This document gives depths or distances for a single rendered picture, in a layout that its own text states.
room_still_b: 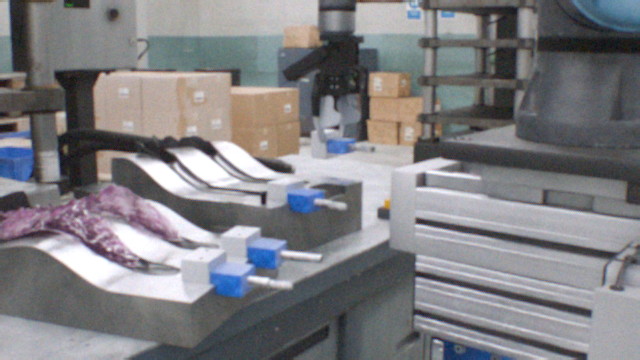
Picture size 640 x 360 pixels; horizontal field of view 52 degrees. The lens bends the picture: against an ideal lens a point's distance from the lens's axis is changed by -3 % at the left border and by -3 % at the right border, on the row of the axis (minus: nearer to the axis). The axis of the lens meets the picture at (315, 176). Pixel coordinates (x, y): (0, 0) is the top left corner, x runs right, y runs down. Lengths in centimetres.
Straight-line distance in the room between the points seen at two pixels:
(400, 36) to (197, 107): 384
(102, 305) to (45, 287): 8
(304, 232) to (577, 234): 54
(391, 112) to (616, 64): 735
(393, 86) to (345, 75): 660
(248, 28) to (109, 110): 457
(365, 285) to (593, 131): 69
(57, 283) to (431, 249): 44
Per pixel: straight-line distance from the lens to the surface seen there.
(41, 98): 160
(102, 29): 187
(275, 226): 102
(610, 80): 65
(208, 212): 110
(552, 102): 66
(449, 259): 73
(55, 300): 86
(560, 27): 67
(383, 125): 802
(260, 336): 102
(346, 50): 131
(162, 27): 989
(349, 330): 123
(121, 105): 536
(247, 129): 576
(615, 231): 66
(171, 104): 499
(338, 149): 133
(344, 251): 111
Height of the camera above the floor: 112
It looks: 11 degrees down
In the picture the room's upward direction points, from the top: straight up
